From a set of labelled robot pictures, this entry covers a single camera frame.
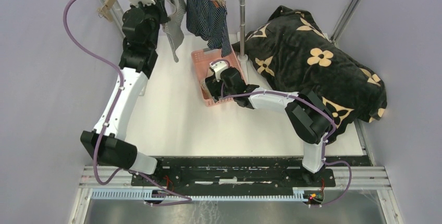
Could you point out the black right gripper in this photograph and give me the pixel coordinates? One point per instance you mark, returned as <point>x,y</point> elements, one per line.
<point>212,86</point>

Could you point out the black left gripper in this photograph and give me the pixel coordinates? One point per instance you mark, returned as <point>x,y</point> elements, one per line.
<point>158,6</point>

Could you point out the grey striped underwear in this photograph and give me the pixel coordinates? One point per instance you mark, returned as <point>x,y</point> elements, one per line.
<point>172,27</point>

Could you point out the navy striped underwear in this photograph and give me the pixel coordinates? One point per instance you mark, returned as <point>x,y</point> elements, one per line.
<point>207,19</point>

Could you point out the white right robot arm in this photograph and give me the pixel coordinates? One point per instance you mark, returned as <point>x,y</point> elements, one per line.
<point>311,119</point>

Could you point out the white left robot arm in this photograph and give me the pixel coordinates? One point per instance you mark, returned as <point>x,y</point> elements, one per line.
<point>106,142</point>

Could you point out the right metal rack pole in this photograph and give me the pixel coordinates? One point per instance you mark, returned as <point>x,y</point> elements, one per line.
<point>242,57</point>

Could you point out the pink plastic basket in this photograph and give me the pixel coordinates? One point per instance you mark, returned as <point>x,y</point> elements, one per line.
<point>201,60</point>

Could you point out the black floral blanket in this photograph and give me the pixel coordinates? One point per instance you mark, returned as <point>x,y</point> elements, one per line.
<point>292,54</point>

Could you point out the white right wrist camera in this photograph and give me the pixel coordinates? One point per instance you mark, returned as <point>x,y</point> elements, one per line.
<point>218,66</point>

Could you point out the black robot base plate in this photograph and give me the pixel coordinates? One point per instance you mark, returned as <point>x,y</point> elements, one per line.
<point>238,176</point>

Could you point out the left aluminium frame rail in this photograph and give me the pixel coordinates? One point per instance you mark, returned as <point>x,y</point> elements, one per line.
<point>100,138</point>

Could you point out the right aluminium frame post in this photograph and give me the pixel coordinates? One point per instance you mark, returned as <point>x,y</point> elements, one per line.
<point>343,20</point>

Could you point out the white slotted cable duct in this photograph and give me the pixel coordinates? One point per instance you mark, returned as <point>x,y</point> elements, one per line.
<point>145,194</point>

